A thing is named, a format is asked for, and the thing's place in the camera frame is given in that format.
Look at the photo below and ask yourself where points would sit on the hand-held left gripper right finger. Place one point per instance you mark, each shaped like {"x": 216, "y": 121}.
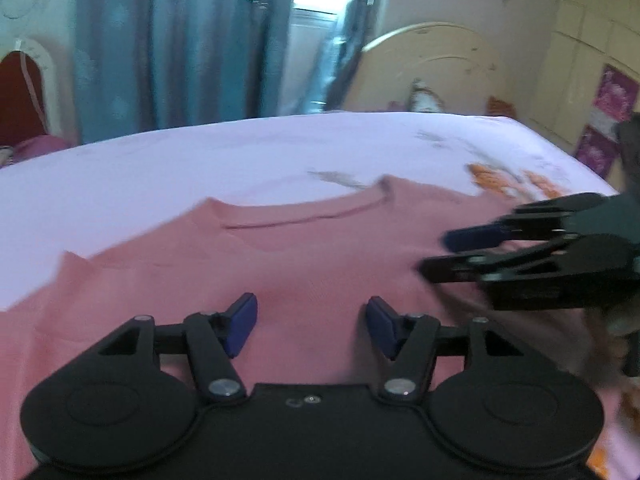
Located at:
{"x": 382, "y": 327}

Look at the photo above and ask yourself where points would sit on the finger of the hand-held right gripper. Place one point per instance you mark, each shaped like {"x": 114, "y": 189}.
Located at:
{"x": 475, "y": 237}
{"x": 540, "y": 265}

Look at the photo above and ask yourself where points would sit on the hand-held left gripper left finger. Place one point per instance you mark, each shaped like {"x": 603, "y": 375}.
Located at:
{"x": 241, "y": 322}

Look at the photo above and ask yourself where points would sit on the pink long-sleeved sweater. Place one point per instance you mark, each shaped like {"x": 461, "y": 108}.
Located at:
{"x": 310, "y": 260}

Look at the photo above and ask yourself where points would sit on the pink flower sticker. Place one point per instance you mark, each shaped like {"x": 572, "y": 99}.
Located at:
{"x": 597, "y": 150}
{"x": 616, "y": 92}

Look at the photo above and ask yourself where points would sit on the orange printed cushion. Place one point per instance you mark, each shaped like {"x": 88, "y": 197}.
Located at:
{"x": 501, "y": 106}

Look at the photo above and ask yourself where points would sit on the floral white bed sheet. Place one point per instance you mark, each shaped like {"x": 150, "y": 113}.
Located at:
{"x": 200, "y": 160}

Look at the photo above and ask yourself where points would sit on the cream round headboard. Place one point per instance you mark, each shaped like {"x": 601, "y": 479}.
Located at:
{"x": 450, "y": 65}

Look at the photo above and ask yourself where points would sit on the cream wardrobe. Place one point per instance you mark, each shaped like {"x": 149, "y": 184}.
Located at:
{"x": 580, "y": 35}

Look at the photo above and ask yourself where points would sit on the tied blue curtain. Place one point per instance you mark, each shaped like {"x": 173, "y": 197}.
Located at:
{"x": 350, "y": 45}

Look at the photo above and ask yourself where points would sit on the pile of grey and pink bedding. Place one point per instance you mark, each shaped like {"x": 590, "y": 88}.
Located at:
{"x": 30, "y": 150}

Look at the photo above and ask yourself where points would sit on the bright window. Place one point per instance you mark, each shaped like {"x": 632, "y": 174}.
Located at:
{"x": 320, "y": 10}

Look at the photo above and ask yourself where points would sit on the wide blue patterned curtain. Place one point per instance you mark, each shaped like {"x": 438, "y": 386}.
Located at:
{"x": 175, "y": 45}

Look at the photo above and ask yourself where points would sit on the metal curtain hook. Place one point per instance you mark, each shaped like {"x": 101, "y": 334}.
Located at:
{"x": 254, "y": 0}

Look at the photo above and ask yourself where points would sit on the red headboard with white frame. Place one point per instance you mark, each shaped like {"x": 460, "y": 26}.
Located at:
{"x": 20, "y": 100}

